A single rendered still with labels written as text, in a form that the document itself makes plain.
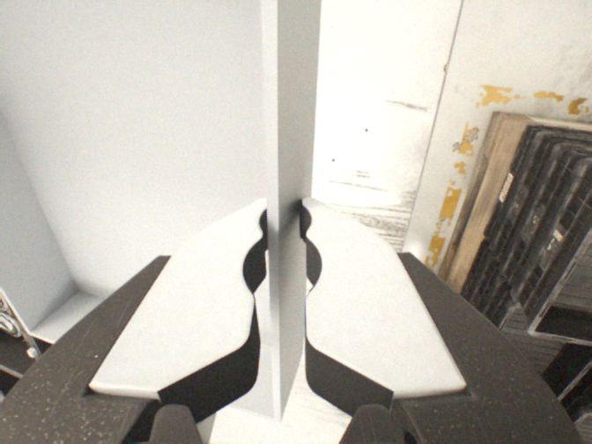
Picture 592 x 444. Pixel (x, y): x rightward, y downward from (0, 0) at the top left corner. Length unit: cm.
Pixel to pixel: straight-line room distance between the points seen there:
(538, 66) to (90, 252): 125
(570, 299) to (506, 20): 82
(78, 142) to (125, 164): 3
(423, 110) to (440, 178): 82
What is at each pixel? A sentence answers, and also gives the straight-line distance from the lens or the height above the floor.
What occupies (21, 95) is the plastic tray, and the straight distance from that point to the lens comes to 24.
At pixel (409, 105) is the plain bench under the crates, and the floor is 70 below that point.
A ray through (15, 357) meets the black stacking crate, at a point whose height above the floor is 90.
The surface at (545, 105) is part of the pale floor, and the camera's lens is 131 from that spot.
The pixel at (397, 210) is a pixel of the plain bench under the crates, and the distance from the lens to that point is 55.
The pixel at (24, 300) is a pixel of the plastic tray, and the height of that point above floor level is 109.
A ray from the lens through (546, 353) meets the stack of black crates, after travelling 137.
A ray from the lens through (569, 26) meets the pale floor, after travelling 130.
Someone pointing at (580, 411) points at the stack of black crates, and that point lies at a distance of 149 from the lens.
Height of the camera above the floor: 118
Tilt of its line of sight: 56 degrees down
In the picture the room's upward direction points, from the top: 154 degrees counter-clockwise
